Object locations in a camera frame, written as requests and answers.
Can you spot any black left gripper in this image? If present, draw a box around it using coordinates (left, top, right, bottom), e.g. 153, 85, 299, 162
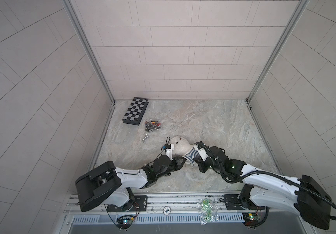
154, 157, 186, 180

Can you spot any aluminium corner post right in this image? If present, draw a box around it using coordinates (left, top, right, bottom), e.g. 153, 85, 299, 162
246, 0, 309, 105

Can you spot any folded black white chessboard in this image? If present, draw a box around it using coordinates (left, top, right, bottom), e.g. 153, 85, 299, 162
122, 97, 149, 125

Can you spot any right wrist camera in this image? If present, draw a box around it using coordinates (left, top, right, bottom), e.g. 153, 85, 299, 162
194, 143, 208, 161

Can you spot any clear bag of toy bricks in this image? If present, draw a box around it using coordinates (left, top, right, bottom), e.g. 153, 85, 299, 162
145, 120, 162, 132

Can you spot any aluminium corner post left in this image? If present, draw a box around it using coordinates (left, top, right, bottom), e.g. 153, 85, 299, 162
62, 0, 116, 106

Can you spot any right green circuit board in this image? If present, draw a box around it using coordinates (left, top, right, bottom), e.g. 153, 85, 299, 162
242, 213, 260, 226

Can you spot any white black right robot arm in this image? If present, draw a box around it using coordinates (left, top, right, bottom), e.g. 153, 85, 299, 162
193, 142, 331, 230

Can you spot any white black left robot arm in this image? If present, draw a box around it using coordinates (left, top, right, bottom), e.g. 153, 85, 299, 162
75, 155, 186, 212

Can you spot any left green circuit board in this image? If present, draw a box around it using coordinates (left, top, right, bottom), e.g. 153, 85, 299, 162
116, 214, 135, 230

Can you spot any aluminium corner post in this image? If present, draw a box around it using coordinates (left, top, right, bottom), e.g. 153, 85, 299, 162
246, 0, 309, 105
62, 0, 116, 106

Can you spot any green circuit board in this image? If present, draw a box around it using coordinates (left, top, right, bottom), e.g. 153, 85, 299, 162
116, 214, 135, 230
242, 213, 260, 226

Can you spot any blue white striped shirt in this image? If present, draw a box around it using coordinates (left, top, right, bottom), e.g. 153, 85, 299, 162
183, 148, 201, 165

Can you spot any black corrugated cable hose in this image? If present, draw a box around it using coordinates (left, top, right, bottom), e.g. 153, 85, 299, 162
196, 141, 336, 222

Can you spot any clear bag of green parts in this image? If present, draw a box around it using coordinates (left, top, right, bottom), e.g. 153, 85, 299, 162
198, 199, 219, 225

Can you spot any white teddy bear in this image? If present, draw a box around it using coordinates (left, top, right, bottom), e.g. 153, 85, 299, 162
170, 136, 194, 157

